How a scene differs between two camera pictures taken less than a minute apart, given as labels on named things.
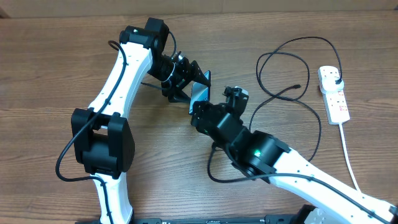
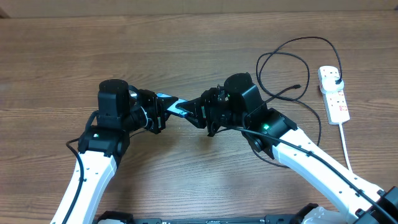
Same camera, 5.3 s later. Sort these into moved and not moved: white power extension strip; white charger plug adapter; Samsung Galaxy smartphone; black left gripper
Moved: Samsung Galaxy smartphone; black left gripper
Not moved: white charger plug adapter; white power extension strip
